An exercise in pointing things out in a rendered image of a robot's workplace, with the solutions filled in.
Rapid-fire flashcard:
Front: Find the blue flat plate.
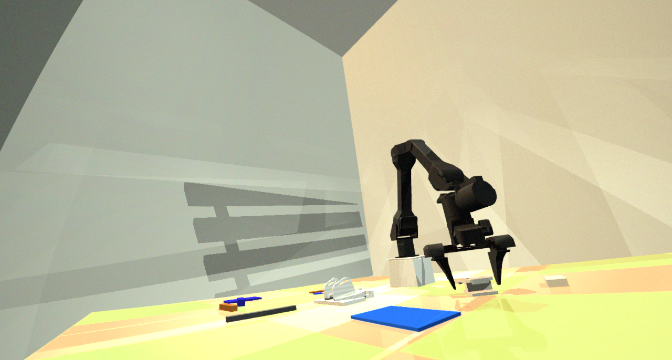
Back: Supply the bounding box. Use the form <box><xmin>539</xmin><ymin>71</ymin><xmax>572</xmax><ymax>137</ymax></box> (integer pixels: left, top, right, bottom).
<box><xmin>350</xmin><ymin>305</ymin><xmax>461</xmax><ymax>332</ymax></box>

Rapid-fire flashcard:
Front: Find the blue rectangular plate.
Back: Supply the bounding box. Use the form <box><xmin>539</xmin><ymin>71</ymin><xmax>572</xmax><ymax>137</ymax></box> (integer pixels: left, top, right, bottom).
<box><xmin>224</xmin><ymin>297</ymin><xmax>263</xmax><ymax>304</ymax></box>

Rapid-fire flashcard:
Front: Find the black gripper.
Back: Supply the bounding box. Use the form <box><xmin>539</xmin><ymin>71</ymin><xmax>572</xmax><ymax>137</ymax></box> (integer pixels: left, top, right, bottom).
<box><xmin>423</xmin><ymin>214</ymin><xmax>516</xmax><ymax>290</ymax></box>

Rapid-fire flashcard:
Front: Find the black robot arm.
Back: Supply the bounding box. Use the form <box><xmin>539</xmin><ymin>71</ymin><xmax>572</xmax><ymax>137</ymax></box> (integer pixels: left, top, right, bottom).
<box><xmin>390</xmin><ymin>139</ymin><xmax>497</xmax><ymax>258</ymax></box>

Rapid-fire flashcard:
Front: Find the dark grey long flat bar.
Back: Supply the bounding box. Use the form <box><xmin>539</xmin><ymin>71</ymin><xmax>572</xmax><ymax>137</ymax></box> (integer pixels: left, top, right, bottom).
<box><xmin>225</xmin><ymin>305</ymin><xmax>297</xmax><ymax>323</ymax></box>

